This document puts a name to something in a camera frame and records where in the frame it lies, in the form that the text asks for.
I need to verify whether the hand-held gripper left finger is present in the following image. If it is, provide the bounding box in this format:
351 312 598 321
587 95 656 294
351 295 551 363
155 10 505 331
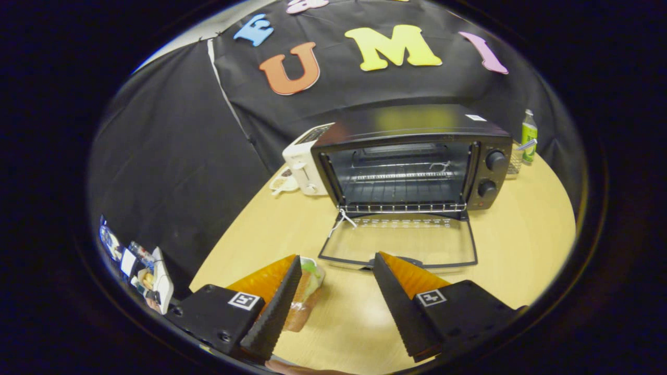
168 254 303 363

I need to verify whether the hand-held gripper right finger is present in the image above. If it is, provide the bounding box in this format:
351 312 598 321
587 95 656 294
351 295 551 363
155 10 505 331
372 251 528 364

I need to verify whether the sandwich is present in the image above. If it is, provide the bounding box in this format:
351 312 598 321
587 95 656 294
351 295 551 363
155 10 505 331
284 256 326 333

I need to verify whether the black toaster oven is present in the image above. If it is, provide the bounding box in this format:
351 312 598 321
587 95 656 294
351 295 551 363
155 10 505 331
311 103 514 270

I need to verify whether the white pop-up toaster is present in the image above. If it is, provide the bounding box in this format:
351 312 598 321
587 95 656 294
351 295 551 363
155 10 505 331
282 123 335 197

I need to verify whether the white plastic container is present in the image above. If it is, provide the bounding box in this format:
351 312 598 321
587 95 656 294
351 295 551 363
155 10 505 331
137 247 175 315

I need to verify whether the small white dish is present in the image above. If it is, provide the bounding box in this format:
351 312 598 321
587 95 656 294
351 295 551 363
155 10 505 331
269 167 299 196

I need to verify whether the clear plastic bottle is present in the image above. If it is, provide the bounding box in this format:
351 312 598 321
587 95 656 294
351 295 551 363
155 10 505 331
129 241 155 266

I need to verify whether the blue white packet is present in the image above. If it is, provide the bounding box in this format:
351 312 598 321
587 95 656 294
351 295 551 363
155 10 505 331
99 216 126 262

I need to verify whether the black backdrop cloth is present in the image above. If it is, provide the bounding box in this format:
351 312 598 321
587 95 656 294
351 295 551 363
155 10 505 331
89 0 587 308

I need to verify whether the green plastic bottle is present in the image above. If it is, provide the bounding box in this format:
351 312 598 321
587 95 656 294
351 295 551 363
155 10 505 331
521 109 538 165

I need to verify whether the white string tie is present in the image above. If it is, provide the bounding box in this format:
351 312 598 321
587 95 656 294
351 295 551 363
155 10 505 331
327 207 359 239

